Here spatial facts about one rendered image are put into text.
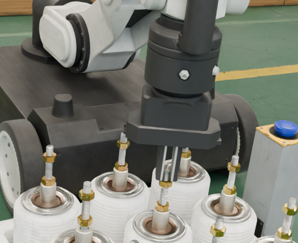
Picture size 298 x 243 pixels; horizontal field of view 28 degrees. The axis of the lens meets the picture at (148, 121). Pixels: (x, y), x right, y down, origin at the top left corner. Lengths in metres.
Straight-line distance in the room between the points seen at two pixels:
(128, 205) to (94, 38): 0.57
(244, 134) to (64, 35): 0.47
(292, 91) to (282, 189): 1.13
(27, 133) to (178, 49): 0.57
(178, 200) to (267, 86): 1.25
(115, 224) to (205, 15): 0.39
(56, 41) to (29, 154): 0.38
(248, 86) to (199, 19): 1.48
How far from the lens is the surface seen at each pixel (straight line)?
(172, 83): 0.71
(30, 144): 1.19
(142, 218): 0.86
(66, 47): 1.42
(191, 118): 0.75
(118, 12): 1.21
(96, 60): 1.41
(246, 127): 1.42
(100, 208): 0.91
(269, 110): 1.96
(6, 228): 0.96
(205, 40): 0.67
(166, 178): 0.81
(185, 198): 0.97
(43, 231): 0.86
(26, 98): 1.43
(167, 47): 0.70
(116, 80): 1.57
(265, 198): 1.06
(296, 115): 1.97
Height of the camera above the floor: 0.74
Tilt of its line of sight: 25 degrees down
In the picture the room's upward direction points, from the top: 7 degrees clockwise
